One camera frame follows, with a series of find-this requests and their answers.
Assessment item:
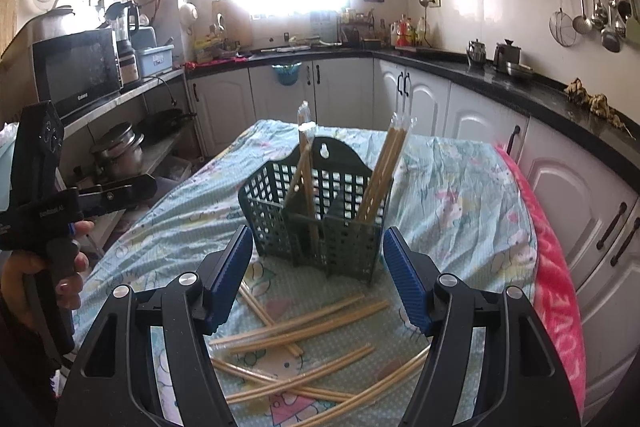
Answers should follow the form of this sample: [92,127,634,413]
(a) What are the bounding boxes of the person's left hand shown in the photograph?
[1,251,89,332]

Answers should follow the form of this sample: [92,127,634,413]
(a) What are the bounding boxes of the bamboo chopstick pair centre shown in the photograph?
[209,295,390,350]

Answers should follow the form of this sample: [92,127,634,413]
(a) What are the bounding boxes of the chopstick bundle in basket right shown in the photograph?
[356,113,414,223]

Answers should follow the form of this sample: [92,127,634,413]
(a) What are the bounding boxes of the chopstick bundle in basket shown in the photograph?
[285,101,319,254]
[356,113,414,223]

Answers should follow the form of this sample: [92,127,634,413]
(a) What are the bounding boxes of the wrapped chopstick pair right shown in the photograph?
[290,345,433,427]

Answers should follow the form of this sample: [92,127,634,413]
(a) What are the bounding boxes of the dark green utensil basket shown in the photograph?
[239,136,390,284]

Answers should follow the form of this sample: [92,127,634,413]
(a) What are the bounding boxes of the bamboo chopstick single left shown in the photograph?
[240,282,304,358]

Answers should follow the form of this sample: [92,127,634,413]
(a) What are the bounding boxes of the Hello Kitty teal tablecloth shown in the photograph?
[74,120,541,395]

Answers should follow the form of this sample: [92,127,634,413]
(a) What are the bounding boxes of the steel pots on shelf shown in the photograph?
[90,121,144,181]

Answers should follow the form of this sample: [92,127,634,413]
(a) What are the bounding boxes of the bamboo chopstick bottom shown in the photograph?
[210,345,375,404]

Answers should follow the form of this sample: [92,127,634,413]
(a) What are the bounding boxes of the black microwave oven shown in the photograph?
[32,28,122,118]

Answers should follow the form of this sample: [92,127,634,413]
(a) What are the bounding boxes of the chopstick bundle in basket left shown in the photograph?
[285,101,319,254]

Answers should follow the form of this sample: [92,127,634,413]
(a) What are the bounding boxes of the blue plastic box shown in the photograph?
[137,44,174,78]

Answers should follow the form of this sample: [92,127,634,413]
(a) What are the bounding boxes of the blue hanging bin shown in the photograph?
[271,62,302,87]

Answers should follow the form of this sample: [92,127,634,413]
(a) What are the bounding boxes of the blender on shelf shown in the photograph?
[105,1,140,84]

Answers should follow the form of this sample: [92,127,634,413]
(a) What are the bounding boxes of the steel kettle on counter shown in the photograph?
[466,39,486,68]

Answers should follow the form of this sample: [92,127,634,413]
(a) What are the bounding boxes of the red bottle on counter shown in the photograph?
[395,14,416,46]

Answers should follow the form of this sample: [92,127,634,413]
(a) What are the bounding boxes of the black pot on counter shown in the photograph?
[492,39,521,74]

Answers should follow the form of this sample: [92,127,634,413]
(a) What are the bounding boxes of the wire strainer on wall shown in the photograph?
[549,0,577,48]

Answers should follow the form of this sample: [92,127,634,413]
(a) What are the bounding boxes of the steel ladle on wall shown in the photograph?
[573,0,592,35]

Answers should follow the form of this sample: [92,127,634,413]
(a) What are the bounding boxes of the green spatula on wall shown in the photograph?
[626,0,640,46]

